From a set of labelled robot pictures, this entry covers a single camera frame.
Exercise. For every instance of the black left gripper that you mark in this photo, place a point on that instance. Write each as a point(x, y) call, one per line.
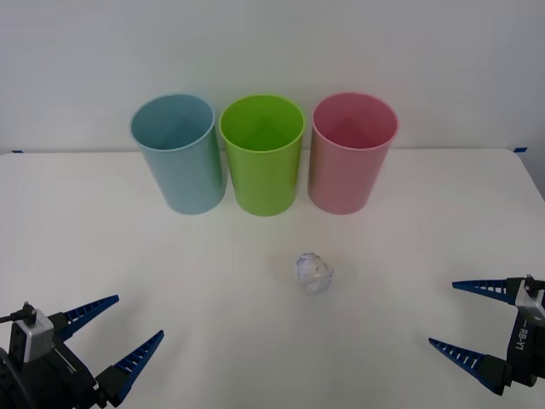
point(59, 379)

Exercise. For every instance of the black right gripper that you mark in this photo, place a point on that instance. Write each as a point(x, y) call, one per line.
point(530, 353)

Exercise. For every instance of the white paper ball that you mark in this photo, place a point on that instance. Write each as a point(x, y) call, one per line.
point(313, 272)

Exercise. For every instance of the pale blue plastic bin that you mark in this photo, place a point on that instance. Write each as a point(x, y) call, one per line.
point(187, 179)

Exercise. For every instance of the pink plastic bin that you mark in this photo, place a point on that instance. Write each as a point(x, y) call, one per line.
point(340, 179)

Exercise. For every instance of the green plastic bin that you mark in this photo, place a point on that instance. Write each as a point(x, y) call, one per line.
point(264, 183)

